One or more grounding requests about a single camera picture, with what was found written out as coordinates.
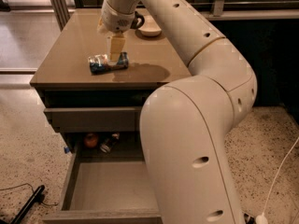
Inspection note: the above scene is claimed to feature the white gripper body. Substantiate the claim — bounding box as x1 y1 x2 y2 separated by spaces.
101 1 145 33

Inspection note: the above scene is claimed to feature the thin black cable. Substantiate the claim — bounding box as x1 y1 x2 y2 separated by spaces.
0 183 60 208

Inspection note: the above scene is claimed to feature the grey drawer cabinet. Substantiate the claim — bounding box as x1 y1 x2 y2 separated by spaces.
30 9 190 152

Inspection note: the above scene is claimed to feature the red apple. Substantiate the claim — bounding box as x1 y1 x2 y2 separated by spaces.
83 133 99 148

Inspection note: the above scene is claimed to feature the dark can in cabinet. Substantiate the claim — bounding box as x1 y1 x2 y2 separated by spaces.
100 133 120 153

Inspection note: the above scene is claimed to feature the blue tape piece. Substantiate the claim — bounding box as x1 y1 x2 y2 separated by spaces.
64 147 70 154

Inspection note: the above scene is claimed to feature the black power strip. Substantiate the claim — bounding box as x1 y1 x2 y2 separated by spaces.
244 213 256 224

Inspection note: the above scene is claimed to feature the open grey middle drawer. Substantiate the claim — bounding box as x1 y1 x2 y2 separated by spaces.
42 133 163 224

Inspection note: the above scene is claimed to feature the black bar on floor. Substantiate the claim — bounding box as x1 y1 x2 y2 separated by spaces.
10 185 45 224

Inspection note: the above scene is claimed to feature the white power cable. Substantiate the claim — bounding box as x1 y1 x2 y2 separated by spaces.
255 135 299 224

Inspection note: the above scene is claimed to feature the white paper bowl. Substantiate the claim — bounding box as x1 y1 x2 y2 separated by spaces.
139 15 162 37

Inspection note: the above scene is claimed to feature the grey top drawer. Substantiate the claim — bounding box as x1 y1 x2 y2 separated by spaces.
44 106 141 133

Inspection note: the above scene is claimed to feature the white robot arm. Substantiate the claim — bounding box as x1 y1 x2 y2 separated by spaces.
102 0 257 224

